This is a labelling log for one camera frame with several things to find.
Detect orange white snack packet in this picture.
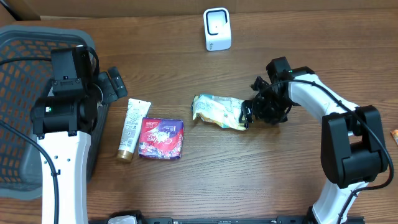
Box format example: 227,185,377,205
391,129,398,145

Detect white barcode scanner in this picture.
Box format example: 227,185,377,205
203,7,232,52

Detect red purple snack packet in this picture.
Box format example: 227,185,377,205
138,118,184,160

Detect grey plastic basket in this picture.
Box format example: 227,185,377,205
1,25,95,200

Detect white gold-capped tube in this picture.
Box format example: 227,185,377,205
116,98,151,162

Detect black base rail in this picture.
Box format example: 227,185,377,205
90,210,365,224

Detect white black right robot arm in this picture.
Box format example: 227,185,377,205
239,57,394,223

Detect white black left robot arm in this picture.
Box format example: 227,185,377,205
30,45,127,223

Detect white yellow snack bag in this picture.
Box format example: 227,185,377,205
191,94,247,131

